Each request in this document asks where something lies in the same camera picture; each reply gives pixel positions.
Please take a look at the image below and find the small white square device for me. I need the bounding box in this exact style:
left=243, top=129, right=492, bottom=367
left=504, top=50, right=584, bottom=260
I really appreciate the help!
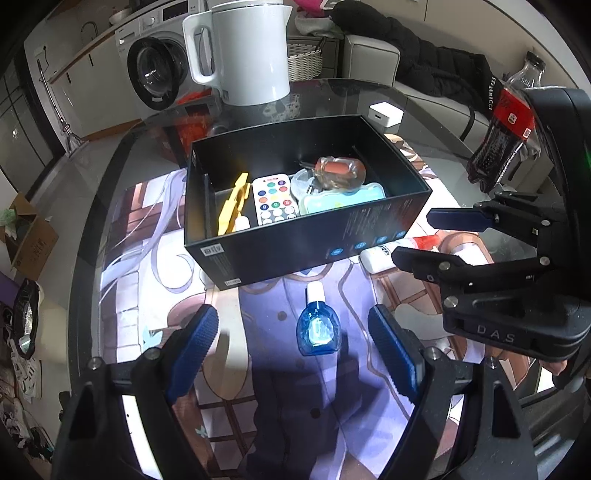
left=369, top=102, right=404, bottom=128

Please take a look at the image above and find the white glue bottle red cap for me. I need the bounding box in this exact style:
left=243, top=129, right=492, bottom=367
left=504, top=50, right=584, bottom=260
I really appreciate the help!
left=360, top=234, right=442, bottom=274

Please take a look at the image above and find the orange red box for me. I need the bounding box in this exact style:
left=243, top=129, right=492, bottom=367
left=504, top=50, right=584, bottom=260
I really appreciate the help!
left=177, top=91, right=219, bottom=145

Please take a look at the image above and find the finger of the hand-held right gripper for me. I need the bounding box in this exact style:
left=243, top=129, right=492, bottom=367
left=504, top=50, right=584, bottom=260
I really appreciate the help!
left=392, top=246, right=556, bottom=302
left=427, top=191, right=556, bottom=246

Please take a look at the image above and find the white remote with coloured buttons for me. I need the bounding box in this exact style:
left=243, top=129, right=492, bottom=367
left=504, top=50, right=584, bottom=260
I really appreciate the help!
left=252, top=172, right=301, bottom=228

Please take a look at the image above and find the screwdriver with clear orange handle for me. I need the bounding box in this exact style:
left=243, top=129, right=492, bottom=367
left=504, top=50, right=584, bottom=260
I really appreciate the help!
left=299, top=156, right=368, bottom=195

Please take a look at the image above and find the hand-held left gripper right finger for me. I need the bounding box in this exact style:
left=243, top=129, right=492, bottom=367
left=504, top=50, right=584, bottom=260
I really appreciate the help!
left=368, top=304, right=541, bottom=480

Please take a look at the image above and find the printed table mat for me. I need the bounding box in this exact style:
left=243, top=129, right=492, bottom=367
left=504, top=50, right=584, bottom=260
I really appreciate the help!
left=99, top=134, right=490, bottom=480

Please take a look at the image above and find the black shiny bag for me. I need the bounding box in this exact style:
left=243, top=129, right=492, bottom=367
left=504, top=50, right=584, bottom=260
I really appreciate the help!
left=11, top=279, right=45, bottom=359

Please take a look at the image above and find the brown cardboard box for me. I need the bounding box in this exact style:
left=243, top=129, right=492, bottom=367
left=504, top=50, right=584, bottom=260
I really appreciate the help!
left=4, top=193, right=60, bottom=282

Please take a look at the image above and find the white electric kettle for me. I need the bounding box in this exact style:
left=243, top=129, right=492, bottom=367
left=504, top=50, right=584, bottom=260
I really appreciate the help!
left=182, top=0, right=294, bottom=107

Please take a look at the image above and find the metal pole stand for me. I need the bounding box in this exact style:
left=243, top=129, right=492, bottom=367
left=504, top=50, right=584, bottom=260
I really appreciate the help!
left=37, top=59, right=86, bottom=149

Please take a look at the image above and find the yellow plastic clip tool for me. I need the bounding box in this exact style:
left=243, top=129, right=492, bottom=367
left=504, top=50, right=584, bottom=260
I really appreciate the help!
left=217, top=173, right=253, bottom=236

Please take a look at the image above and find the blue eye drop bottle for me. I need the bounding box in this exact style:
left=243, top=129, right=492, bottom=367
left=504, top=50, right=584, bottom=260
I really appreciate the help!
left=295, top=281, right=343, bottom=357

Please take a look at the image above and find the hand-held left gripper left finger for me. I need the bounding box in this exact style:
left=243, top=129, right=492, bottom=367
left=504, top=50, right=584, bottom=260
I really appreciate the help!
left=51, top=304, right=220, bottom=480

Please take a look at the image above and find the white wicker basket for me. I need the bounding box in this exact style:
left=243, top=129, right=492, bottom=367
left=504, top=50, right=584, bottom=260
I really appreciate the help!
left=287, top=39, right=327, bottom=84

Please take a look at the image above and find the black jacket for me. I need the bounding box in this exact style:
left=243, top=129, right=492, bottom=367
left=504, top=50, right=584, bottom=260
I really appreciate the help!
left=332, top=0, right=509, bottom=139

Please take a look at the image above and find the white washing machine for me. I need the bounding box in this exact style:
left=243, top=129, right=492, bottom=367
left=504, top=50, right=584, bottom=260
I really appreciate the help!
left=115, top=0, right=214, bottom=112

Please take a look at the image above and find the black storage box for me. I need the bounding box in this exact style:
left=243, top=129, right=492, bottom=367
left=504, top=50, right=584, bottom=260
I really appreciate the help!
left=184, top=114, right=434, bottom=291

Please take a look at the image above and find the light blue plastic case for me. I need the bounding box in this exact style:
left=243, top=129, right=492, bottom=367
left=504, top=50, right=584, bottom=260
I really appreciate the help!
left=298, top=181, right=387, bottom=216

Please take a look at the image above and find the cola bottle with red label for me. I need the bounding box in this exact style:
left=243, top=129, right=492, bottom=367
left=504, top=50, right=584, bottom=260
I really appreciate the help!
left=466, top=51, right=548, bottom=186

